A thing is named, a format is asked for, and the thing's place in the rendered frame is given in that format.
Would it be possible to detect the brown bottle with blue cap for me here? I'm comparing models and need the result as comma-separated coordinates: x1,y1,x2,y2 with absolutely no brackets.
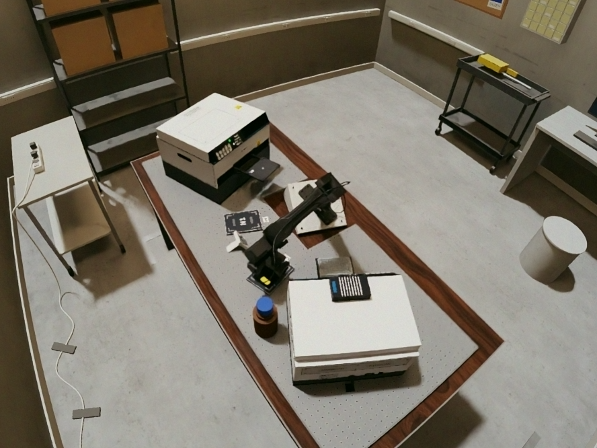
253,297,278,338

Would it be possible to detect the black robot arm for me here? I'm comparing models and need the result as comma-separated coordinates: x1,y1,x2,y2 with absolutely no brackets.
244,172,347,274

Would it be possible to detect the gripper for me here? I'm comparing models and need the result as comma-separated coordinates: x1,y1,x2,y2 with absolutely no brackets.
266,250,290,277

